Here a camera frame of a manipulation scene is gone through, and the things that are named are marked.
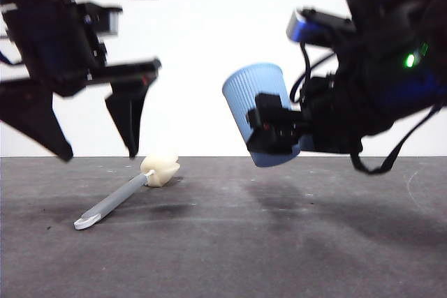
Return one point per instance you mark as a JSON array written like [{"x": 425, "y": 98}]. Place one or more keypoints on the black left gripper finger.
[
  {"x": 31, "y": 113},
  {"x": 127, "y": 113}
]

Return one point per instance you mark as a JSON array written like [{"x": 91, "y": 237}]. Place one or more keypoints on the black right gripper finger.
[{"x": 276, "y": 127}]

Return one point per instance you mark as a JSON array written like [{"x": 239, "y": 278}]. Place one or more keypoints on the blue ribbed plastic cup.
[{"x": 251, "y": 85}]

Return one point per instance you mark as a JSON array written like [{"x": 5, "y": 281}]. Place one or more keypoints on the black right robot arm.
[{"x": 384, "y": 15}]

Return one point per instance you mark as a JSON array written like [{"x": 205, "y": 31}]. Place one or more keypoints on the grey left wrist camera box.
[{"x": 112, "y": 22}]

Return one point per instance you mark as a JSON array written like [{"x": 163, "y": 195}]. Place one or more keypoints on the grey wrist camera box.
[
  {"x": 300, "y": 31},
  {"x": 112, "y": 22}
]

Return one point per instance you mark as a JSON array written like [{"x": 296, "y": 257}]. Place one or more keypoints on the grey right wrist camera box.
[{"x": 300, "y": 31}]

